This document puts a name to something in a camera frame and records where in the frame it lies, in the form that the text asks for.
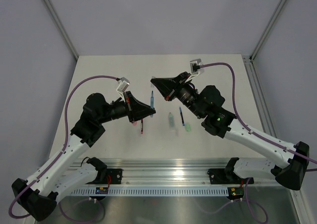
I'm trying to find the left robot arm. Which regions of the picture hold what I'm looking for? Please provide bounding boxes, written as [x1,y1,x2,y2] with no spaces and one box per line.
[11,91,156,222]

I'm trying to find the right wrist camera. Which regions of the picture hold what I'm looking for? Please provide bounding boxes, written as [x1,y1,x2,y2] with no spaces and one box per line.
[189,58,204,80]

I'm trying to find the aluminium corner post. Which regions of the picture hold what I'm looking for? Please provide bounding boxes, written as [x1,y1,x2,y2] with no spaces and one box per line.
[249,0,289,62]
[42,0,79,61]

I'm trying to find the dark blue gel pen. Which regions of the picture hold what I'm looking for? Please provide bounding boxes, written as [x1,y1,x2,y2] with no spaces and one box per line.
[179,107,185,126]

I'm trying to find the left controller board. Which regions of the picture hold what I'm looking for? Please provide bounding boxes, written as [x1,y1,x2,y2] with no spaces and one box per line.
[95,187,108,195]

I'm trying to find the controller board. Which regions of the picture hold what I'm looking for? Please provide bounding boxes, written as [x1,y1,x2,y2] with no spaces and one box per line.
[95,187,108,195]
[228,187,244,198]

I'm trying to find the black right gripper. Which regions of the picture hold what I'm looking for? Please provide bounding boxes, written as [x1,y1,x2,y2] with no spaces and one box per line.
[153,72,206,119]

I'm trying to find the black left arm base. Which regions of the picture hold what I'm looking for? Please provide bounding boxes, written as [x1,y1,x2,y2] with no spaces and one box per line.
[86,157,123,185]

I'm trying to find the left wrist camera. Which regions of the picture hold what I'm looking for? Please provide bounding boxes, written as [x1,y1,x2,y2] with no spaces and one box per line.
[116,77,130,100]

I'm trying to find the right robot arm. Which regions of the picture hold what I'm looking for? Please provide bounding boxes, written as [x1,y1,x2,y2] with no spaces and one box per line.
[151,72,310,191]

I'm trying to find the left aluminium corner post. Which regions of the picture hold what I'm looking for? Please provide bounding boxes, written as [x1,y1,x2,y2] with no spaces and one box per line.
[42,0,79,61]

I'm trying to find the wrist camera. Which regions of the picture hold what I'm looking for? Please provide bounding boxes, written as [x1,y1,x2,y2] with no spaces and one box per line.
[189,58,204,80]
[116,77,130,100]

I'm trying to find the light blue pen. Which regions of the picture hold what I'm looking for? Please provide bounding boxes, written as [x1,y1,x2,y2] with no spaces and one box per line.
[150,91,154,109]

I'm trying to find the right controller board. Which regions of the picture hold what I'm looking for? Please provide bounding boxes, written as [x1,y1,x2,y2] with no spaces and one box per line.
[228,187,244,198]

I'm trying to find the white slotted cable duct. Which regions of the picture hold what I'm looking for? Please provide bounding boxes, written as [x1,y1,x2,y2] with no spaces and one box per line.
[71,187,229,197]

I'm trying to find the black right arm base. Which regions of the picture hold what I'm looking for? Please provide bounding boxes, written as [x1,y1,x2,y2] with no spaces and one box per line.
[207,158,247,184]

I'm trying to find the right side aluminium rail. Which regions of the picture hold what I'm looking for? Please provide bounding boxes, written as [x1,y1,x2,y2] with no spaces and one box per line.
[242,56,277,137]

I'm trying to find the green highlighter pen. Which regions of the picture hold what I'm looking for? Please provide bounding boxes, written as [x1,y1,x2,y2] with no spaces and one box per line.
[168,112,175,128]

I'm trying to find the right aluminium corner post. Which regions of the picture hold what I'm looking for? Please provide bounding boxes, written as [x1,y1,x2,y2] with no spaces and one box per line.
[249,0,289,62]

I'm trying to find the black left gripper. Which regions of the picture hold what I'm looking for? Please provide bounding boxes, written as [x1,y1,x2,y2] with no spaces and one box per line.
[98,91,156,124]

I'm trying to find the aluminium rail frame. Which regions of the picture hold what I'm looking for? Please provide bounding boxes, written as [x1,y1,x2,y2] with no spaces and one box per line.
[32,158,302,187]

